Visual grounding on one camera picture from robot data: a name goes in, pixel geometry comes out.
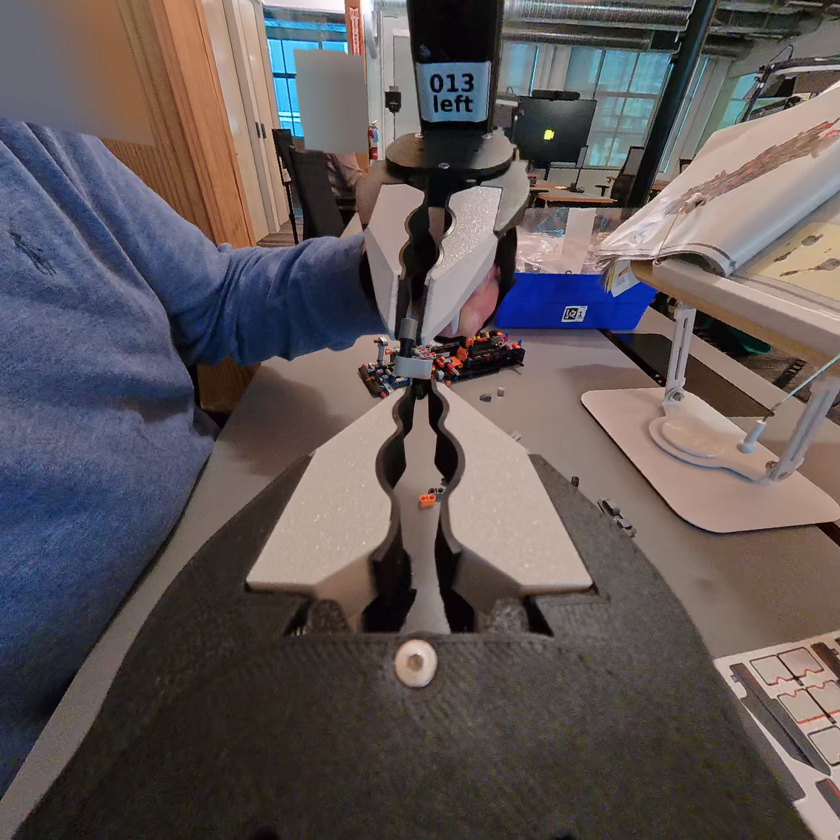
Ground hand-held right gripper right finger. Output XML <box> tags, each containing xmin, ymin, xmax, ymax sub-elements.
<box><xmin>430</xmin><ymin>384</ymin><xmax>595</xmax><ymax>632</ymax></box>

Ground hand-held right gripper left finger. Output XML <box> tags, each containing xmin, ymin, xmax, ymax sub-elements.
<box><xmin>246</xmin><ymin>384</ymin><xmax>411</xmax><ymax>632</ymax></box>

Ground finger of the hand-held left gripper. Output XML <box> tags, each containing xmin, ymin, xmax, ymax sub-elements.
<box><xmin>363</xmin><ymin>185</ymin><xmax>425</xmax><ymax>342</ymax></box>
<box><xmin>419</xmin><ymin>188</ymin><xmax>503</xmax><ymax>343</ymax></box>

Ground lego car chassis model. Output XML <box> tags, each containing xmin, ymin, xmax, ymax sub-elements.
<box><xmin>357</xmin><ymin>329</ymin><xmax>526</xmax><ymax>400</ymax></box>

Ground person's left forearm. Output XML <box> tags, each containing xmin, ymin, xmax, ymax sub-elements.
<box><xmin>164</xmin><ymin>233</ymin><xmax>388</xmax><ymax>367</ymax></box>

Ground grey lego panel piece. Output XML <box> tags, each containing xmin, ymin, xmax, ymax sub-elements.
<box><xmin>597</xmin><ymin>497</ymin><xmax>637</xmax><ymax>537</ymax></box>

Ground person's left hand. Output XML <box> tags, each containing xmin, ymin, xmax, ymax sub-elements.
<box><xmin>436</xmin><ymin>272</ymin><xmax>501</xmax><ymax>342</ymax></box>

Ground blue bin with square label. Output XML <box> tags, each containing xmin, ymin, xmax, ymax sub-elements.
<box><xmin>493</xmin><ymin>272</ymin><xmax>658</xmax><ymax>332</ymax></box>

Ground clear plastic bags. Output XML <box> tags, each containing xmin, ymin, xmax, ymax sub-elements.
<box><xmin>511</xmin><ymin>205</ymin><xmax>634</xmax><ymax>277</ymax></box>

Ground black office chair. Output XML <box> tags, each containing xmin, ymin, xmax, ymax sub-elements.
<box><xmin>272</xmin><ymin>128</ymin><xmax>361</xmax><ymax>244</ymax></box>

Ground white book stand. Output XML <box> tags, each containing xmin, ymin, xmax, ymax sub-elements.
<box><xmin>581</xmin><ymin>259</ymin><xmax>840</xmax><ymax>534</ymax></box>

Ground black pole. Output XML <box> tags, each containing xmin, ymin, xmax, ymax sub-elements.
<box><xmin>646</xmin><ymin>0</ymin><xmax>718</xmax><ymax>191</ymax></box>

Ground person's blue sweater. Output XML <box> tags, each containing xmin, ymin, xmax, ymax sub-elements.
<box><xmin>0</xmin><ymin>118</ymin><xmax>263</xmax><ymax>798</ymax></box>

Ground instruction booklet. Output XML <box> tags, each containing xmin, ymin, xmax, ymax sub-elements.
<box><xmin>594</xmin><ymin>117</ymin><xmax>840</xmax><ymax>298</ymax></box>

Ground sticker sheet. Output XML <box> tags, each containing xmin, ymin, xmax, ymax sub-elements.
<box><xmin>713</xmin><ymin>630</ymin><xmax>840</xmax><ymax>840</ymax></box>

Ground black wall monitor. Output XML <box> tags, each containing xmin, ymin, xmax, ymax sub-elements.
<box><xmin>512</xmin><ymin>97</ymin><xmax>598</xmax><ymax>166</ymax></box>

